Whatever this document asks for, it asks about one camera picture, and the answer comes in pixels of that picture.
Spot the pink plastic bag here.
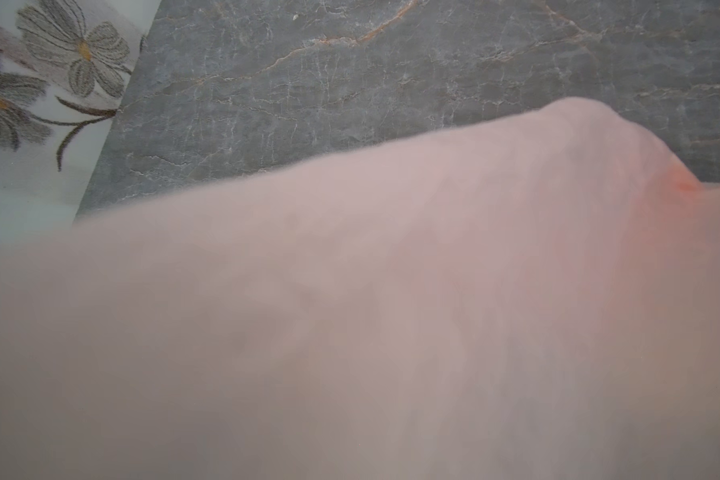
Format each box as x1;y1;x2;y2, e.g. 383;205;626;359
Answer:
0;98;720;479

